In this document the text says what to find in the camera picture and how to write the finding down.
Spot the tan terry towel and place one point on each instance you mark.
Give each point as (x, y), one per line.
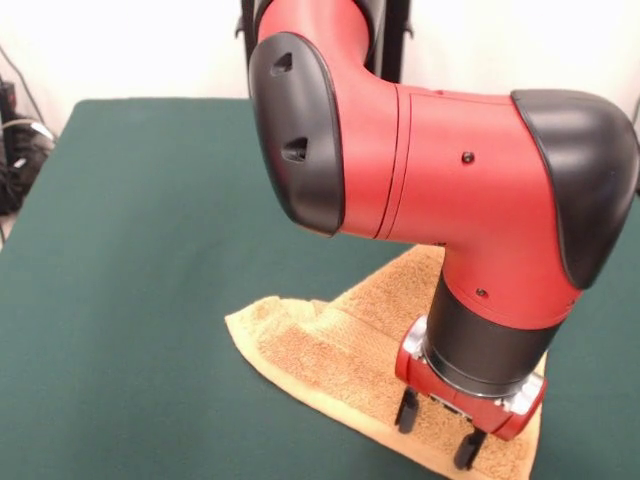
(325, 350)

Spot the small black device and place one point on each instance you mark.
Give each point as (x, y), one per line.
(7, 95)

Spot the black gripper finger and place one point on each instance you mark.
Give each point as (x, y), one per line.
(467, 450)
(407, 410)

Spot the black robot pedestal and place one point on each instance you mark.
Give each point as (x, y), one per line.
(395, 40)

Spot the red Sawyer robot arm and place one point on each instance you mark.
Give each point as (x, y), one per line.
(450, 175)

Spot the dark green table cloth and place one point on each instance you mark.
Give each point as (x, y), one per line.
(125, 300)

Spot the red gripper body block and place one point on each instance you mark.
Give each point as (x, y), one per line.
(500, 415)

